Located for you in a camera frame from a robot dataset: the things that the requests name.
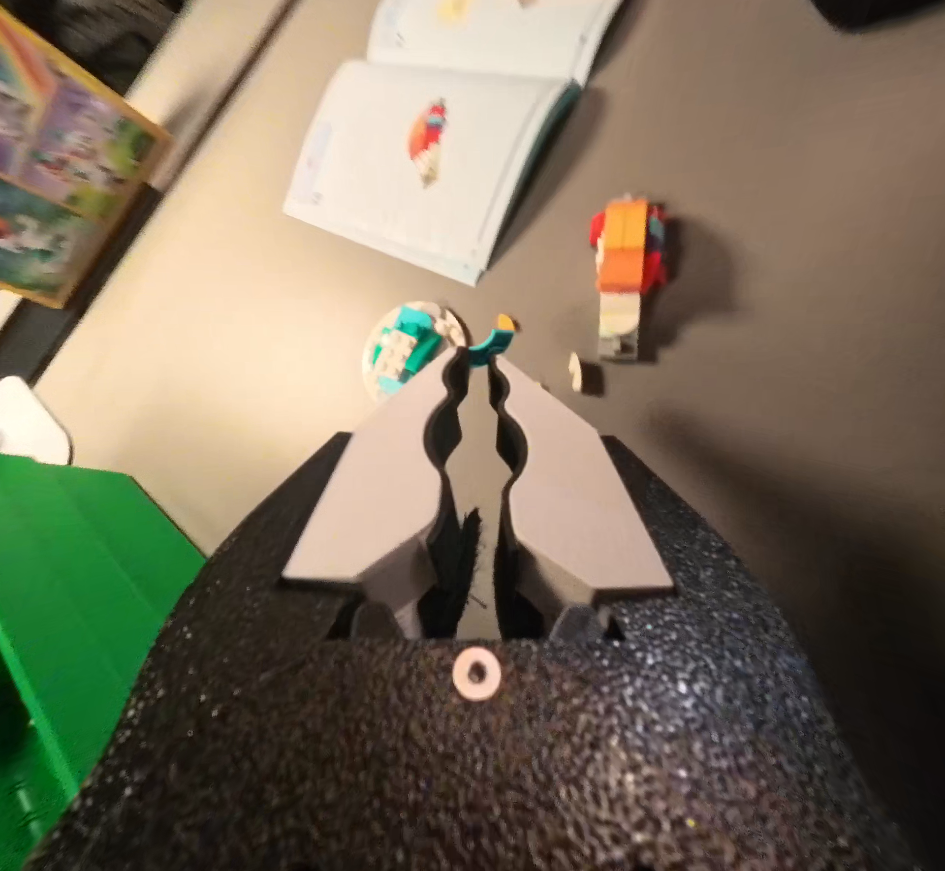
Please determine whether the round white lego base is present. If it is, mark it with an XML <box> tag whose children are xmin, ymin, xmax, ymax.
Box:
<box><xmin>362</xmin><ymin>301</ymin><xmax>468</xmax><ymax>400</ymax></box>

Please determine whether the green plastic bin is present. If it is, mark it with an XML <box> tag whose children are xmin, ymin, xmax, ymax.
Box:
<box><xmin>0</xmin><ymin>454</ymin><xmax>208</xmax><ymax>871</ymax></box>

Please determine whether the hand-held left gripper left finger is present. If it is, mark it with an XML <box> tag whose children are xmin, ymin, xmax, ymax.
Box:
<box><xmin>279</xmin><ymin>348</ymin><xmax>471</xmax><ymax>639</ymax></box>

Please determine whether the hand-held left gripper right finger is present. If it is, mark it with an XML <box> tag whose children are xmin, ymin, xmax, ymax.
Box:
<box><xmin>486</xmin><ymin>354</ymin><xmax>678</xmax><ymax>640</ymax></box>

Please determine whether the teal curved lego tile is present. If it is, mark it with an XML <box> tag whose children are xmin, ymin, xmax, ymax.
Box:
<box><xmin>467</xmin><ymin>331</ymin><xmax>515</xmax><ymax>370</ymax></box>

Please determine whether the yellow lego box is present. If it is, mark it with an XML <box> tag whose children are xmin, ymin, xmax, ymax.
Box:
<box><xmin>0</xmin><ymin>3</ymin><xmax>174</xmax><ymax>310</ymax></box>

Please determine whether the orange lego rainbow build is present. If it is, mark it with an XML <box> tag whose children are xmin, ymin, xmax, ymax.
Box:
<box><xmin>589</xmin><ymin>198</ymin><xmax>670</xmax><ymax>363</ymax></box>

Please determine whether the open lego instruction booklet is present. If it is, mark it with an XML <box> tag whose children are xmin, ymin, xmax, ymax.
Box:
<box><xmin>283</xmin><ymin>0</ymin><xmax>669</xmax><ymax>287</ymax></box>

